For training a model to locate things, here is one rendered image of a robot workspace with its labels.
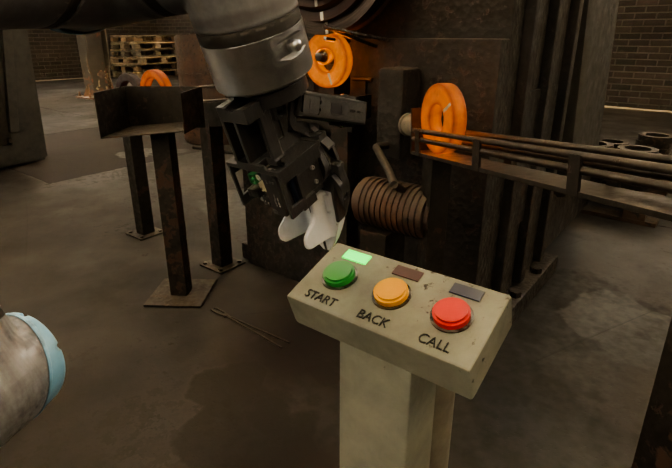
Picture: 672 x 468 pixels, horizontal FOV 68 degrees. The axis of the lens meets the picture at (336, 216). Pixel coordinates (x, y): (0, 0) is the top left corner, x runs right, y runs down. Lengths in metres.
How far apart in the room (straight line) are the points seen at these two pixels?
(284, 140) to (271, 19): 0.11
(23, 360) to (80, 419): 0.64
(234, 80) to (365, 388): 0.38
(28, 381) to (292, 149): 0.52
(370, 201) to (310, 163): 0.78
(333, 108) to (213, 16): 0.15
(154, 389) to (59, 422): 0.22
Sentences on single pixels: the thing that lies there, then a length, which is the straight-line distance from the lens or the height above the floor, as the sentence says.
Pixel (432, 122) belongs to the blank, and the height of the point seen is 0.69.
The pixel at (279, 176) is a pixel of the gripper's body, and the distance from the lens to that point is 0.44.
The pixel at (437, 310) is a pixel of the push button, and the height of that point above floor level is 0.61.
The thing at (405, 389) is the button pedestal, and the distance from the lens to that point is 0.59.
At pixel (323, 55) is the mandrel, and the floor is 0.83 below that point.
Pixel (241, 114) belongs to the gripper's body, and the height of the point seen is 0.82.
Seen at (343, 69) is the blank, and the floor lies 0.79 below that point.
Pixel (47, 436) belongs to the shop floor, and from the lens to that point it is 1.44.
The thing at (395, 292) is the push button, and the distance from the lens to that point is 0.57.
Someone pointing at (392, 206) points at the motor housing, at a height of 0.49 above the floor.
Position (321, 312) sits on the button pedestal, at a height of 0.58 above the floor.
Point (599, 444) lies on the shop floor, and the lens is 1.39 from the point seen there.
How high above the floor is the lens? 0.88
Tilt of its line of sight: 20 degrees down
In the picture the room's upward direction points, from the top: straight up
